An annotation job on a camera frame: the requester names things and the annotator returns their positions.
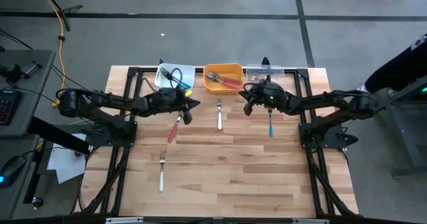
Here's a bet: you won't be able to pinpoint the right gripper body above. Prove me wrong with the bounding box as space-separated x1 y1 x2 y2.
251 80 289 115

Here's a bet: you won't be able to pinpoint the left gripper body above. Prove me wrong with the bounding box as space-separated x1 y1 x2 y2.
145 87 188 116

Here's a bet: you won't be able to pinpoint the white-handled fork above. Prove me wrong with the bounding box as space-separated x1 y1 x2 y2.
158 153 165 193
216 100 224 131

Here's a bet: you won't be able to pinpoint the clear plastic bin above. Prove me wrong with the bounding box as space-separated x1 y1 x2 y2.
245 63 286 87

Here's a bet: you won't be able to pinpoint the orange plastic bin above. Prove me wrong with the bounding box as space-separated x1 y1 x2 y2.
203 63 246 95

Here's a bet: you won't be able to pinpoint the white plastic bin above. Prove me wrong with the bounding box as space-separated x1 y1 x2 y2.
153 63 197 91

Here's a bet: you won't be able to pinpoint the white paper sheets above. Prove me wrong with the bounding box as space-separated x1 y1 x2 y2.
46 133 88 185

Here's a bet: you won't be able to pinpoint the person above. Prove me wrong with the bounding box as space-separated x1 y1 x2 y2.
358 33 427 94

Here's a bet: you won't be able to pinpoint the grey side desk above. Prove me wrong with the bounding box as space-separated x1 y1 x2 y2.
0 133 43 220
0 49 57 138

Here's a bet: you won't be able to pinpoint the grey metal desk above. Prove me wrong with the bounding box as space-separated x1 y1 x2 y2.
386 80 427 179

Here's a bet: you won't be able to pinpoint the black clamp device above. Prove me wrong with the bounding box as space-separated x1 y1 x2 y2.
0 60 43 85

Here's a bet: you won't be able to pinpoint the black keyboard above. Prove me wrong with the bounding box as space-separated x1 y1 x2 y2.
0 89 21 127

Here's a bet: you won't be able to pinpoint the black computer mouse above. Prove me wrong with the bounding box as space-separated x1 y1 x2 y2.
0 155 27 189

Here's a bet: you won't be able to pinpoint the black table frame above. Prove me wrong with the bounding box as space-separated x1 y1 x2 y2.
75 66 358 218

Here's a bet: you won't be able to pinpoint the yellow cable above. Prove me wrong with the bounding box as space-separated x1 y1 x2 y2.
33 0 66 109

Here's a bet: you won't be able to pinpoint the silver aluminium bracket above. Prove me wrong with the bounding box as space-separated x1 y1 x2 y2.
105 217 145 224
292 218 330 224

